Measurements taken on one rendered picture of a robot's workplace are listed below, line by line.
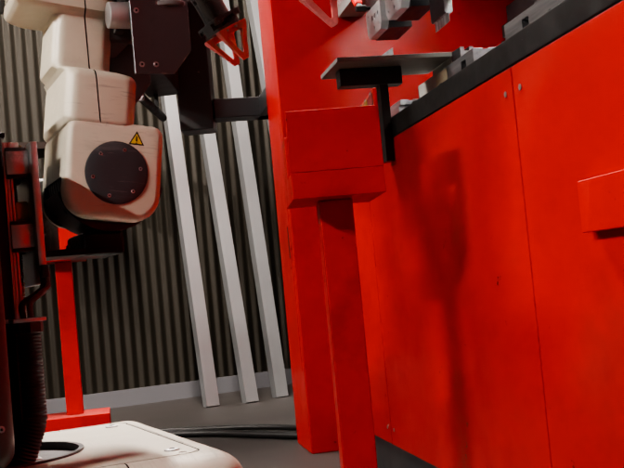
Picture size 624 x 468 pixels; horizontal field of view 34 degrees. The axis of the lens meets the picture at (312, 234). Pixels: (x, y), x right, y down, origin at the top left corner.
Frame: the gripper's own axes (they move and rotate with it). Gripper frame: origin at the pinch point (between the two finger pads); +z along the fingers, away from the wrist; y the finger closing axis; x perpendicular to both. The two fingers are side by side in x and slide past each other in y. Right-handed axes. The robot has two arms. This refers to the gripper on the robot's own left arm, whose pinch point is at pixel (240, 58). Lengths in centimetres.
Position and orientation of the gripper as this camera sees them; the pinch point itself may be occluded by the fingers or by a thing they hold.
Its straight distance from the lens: 215.5
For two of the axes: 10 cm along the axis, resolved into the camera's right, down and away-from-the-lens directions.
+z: 4.9, 8.6, 1.5
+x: -7.7, 5.1, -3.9
